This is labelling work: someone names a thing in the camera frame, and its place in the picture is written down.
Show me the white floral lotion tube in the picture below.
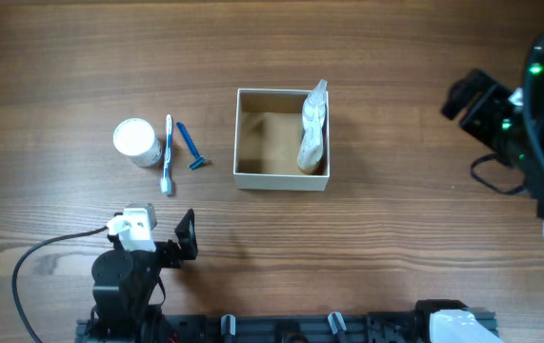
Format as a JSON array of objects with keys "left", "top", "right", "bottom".
[{"left": 297, "top": 102, "right": 326, "bottom": 174}]

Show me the left black camera cable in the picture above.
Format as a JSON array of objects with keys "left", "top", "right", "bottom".
[{"left": 10, "top": 225, "right": 110, "bottom": 343}]

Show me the blue disposable razor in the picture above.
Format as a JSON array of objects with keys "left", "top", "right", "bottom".
[{"left": 176, "top": 122, "right": 206, "bottom": 171}]

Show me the clear cotton swab tub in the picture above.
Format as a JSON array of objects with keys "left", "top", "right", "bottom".
[{"left": 112, "top": 118, "right": 162, "bottom": 168}]

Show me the dark mouthwash spray bottle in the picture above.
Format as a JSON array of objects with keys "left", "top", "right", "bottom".
[{"left": 302, "top": 79, "right": 328, "bottom": 131}]

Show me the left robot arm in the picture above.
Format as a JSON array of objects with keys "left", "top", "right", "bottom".
[{"left": 83, "top": 204, "right": 198, "bottom": 342}]

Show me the blue white toothbrush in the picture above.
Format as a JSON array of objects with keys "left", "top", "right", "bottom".
[{"left": 160, "top": 114, "right": 173, "bottom": 196}]

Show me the beige open cardboard box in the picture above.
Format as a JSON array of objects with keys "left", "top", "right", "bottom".
[{"left": 232, "top": 88, "right": 331, "bottom": 192}]

